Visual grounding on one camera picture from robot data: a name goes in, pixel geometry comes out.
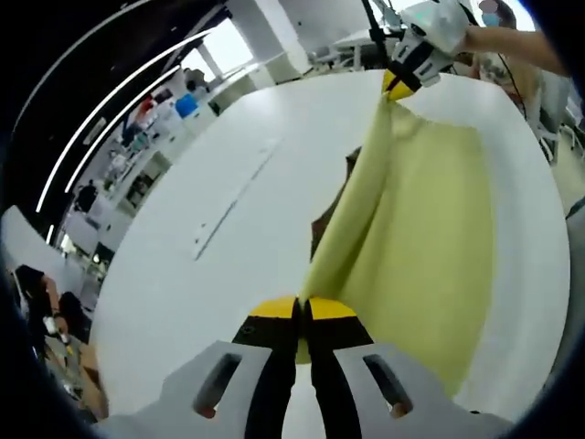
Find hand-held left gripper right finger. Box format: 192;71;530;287
303;296;476;439

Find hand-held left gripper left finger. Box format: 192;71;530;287
136;295;302;439

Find yellow colour-block garment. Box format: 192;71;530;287
294;96;498;397

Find black tripod stand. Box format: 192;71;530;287
359;0;404;70

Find cardboard box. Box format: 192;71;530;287
67;341;112;423

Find white mesh chair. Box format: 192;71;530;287
535;71;573;162

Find blue plastic bin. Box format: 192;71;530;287
175;92;201;120

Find white counter cabinets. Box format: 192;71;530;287
107;89;221;217

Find ceiling light strip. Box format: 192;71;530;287
35;30;215;215
62;62;185;194

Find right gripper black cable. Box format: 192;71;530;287
496;51;539;121

